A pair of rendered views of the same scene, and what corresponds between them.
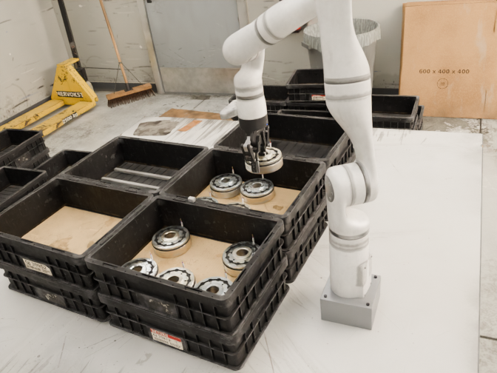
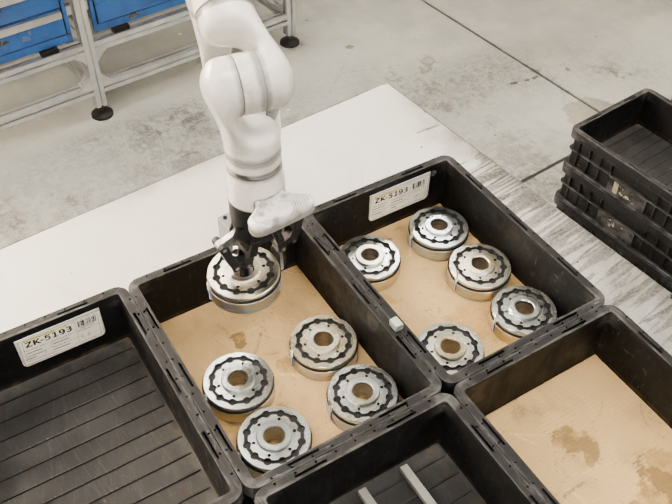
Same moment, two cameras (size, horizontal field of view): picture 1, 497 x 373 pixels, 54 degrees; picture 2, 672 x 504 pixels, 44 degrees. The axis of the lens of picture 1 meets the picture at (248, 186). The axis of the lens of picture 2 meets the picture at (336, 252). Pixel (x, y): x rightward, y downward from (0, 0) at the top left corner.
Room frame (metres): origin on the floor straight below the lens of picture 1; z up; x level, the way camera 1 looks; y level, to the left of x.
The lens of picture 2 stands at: (1.84, 0.41, 1.86)
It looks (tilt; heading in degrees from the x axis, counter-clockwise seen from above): 46 degrees down; 206
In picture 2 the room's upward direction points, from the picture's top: 1 degrees clockwise
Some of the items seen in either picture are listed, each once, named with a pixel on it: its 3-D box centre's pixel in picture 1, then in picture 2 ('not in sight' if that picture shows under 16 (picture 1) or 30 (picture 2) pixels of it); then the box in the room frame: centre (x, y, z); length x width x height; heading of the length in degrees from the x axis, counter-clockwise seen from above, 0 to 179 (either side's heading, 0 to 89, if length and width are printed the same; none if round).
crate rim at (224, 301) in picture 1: (186, 243); (446, 259); (0.95, 0.17, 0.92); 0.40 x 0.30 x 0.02; 58
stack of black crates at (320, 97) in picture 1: (323, 110); not in sight; (2.91, -0.55, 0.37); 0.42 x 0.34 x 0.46; 63
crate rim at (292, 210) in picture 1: (243, 181); (277, 337); (1.21, 0.01, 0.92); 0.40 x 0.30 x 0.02; 58
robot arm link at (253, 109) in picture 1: (244, 102); (262, 183); (1.17, -0.02, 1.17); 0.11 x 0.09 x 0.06; 62
